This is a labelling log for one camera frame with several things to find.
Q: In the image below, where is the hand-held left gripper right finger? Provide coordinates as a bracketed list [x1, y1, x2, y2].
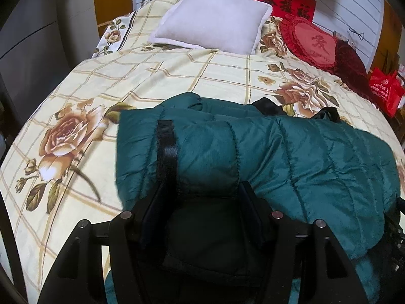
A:
[238, 180, 369, 304]

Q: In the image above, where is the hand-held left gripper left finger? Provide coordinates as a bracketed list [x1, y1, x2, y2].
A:
[38, 181, 167, 304]

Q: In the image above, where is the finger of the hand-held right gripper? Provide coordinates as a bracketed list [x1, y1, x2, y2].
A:
[384, 196, 405, 279]

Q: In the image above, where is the green quilted down coat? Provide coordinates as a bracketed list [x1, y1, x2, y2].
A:
[104, 92, 403, 304]

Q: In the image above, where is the red shopping bag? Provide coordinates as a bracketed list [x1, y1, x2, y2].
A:
[368, 67, 405, 118]

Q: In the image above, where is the bed with floral checked sheet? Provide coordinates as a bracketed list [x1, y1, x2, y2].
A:
[0, 0, 405, 304]

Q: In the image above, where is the dark red velvet pillow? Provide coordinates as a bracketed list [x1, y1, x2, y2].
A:
[332, 40, 385, 108]

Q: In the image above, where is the red heart-shaped pillow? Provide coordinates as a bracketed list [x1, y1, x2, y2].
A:
[278, 14, 341, 70]

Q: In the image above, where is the white square pillow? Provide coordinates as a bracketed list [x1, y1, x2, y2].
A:
[148, 0, 273, 54]

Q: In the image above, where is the grey refrigerator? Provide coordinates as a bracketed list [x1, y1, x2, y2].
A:
[0, 0, 95, 108]

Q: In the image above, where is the black wall cable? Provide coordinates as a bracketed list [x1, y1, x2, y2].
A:
[346, 27, 376, 45]

